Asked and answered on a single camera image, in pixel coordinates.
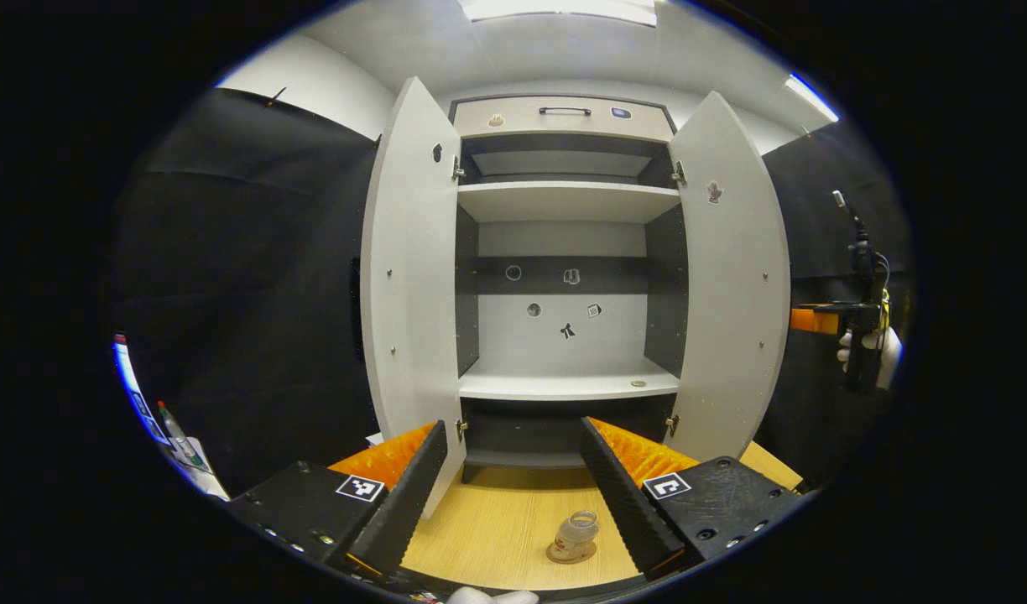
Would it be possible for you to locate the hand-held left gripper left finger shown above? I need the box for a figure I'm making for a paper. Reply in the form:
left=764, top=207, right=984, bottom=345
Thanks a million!
left=227, top=421, right=449, bottom=586

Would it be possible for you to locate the grey cabinet drawer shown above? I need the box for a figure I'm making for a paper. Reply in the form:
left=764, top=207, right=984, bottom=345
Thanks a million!
left=452, top=96, right=675, bottom=142

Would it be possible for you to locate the clear plastic bottle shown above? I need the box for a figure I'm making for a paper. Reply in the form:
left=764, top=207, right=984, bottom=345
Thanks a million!
left=552, top=510, right=600, bottom=561

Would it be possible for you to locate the bright screen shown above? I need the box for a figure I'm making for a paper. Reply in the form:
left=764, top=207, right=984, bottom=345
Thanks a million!
left=112, top=333, right=172, bottom=445

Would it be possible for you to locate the white printed sheet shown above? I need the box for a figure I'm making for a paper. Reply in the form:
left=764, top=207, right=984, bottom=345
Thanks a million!
left=178, top=436, right=231, bottom=502

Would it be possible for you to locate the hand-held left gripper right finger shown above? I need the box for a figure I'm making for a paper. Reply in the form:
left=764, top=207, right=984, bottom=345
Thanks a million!
left=579, top=417, right=806, bottom=582

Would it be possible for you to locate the grey cabinet door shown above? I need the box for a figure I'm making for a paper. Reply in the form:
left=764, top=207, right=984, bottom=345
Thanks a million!
left=666, top=91, right=791, bottom=462
left=360, top=77, right=467, bottom=519

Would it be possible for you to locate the black backdrop cloth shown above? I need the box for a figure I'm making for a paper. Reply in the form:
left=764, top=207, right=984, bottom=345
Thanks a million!
left=102, top=86, right=913, bottom=496

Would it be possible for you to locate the white cabinet shelf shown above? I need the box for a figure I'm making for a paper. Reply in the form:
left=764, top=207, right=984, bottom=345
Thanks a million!
left=459, top=359, right=680, bottom=401
left=457, top=181, right=682, bottom=224

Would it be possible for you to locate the ceiling light panel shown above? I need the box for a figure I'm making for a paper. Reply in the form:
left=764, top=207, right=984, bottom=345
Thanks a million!
left=785, top=73, right=840, bottom=123
left=457, top=0, right=659, bottom=28

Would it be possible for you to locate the red capped marker pen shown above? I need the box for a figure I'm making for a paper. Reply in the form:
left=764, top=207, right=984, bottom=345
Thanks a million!
left=156, top=400, right=206, bottom=468

